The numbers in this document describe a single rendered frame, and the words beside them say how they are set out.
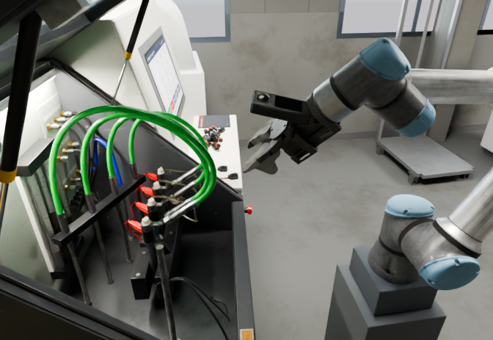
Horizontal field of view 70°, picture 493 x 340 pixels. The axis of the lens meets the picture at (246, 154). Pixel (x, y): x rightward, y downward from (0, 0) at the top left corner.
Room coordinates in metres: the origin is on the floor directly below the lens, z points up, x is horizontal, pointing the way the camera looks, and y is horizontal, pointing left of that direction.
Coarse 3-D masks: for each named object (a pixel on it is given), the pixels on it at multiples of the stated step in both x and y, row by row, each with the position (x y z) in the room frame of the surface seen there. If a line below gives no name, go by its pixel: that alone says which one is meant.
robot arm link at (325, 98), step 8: (328, 80) 0.61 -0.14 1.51; (320, 88) 0.60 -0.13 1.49; (328, 88) 0.59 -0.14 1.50; (320, 96) 0.59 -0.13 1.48; (328, 96) 0.58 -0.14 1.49; (336, 96) 0.57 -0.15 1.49; (320, 104) 0.58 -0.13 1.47; (328, 104) 0.58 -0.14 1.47; (336, 104) 0.57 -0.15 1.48; (344, 104) 0.57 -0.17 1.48; (328, 112) 0.58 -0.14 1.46; (336, 112) 0.57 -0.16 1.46; (344, 112) 0.57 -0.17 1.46; (336, 120) 0.58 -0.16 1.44
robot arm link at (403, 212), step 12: (396, 204) 0.76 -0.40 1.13; (408, 204) 0.75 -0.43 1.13; (420, 204) 0.75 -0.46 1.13; (432, 204) 0.76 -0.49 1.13; (384, 216) 0.78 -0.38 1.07; (396, 216) 0.73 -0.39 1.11; (408, 216) 0.71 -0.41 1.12; (420, 216) 0.71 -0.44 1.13; (432, 216) 0.73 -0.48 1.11; (384, 228) 0.76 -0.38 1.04; (396, 228) 0.72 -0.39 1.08; (408, 228) 0.69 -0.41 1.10; (384, 240) 0.75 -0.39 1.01; (396, 240) 0.70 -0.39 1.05
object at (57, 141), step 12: (96, 108) 0.68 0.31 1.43; (108, 108) 0.68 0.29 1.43; (120, 108) 0.68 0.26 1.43; (132, 108) 0.69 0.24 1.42; (72, 120) 0.68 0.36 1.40; (156, 120) 0.69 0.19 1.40; (168, 120) 0.69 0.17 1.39; (60, 132) 0.68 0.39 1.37; (180, 132) 0.69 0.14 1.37; (204, 192) 0.70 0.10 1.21; (60, 204) 0.68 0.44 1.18; (60, 216) 0.67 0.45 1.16
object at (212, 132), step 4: (208, 128) 1.50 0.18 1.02; (212, 128) 1.51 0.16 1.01; (216, 128) 1.54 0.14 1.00; (220, 128) 1.53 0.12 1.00; (224, 128) 1.54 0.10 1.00; (204, 132) 1.51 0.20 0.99; (208, 132) 1.49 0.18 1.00; (212, 132) 1.41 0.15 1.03; (216, 132) 1.48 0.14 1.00; (220, 132) 1.49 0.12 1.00; (204, 136) 1.44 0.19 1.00; (208, 136) 1.42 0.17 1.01; (212, 136) 1.39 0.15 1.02; (216, 136) 1.42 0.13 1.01; (208, 140) 1.37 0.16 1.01; (212, 140) 1.41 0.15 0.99; (216, 140) 1.38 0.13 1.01; (220, 140) 1.42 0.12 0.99; (212, 144) 1.37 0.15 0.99; (216, 144) 1.33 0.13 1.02; (216, 148) 1.34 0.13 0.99
